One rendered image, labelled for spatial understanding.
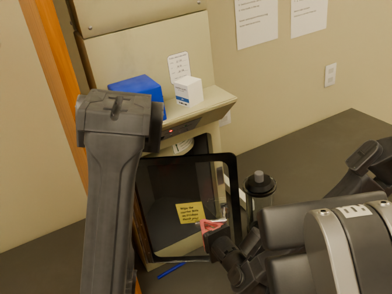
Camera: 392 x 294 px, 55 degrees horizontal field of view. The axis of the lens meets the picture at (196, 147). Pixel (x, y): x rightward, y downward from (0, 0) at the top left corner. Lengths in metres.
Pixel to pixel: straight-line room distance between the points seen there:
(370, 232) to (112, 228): 0.26
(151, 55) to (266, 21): 0.81
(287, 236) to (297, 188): 1.28
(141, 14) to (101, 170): 0.58
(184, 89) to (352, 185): 0.44
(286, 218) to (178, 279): 1.00
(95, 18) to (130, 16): 0.08
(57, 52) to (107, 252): 0.48
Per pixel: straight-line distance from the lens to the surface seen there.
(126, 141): 0.40
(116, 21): 0.91
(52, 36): 0.79
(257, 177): 1.19
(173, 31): 0.97
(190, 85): 0.92
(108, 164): 0.40
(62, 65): 0.81
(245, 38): 1.62
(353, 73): 2.16
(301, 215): 0.29
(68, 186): 1.53
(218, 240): 0.96
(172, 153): 1.10
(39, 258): 1.51
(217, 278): 1.25
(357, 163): 0.77
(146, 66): 0.95
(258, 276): 0.84
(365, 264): 0.24
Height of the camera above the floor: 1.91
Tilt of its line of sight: 32 degrees down
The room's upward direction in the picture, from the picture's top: 8 degrees counter-clockwise
